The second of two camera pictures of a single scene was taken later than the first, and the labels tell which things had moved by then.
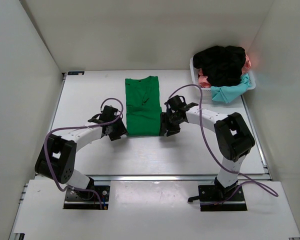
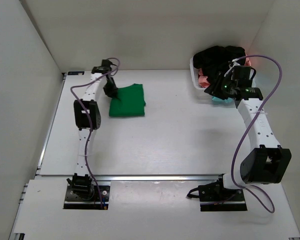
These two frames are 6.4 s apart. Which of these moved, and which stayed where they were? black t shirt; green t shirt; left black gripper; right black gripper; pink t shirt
Moved: green t shirt; right black gripper; left black gripper
Stayed: pink t shirt; black t shirt
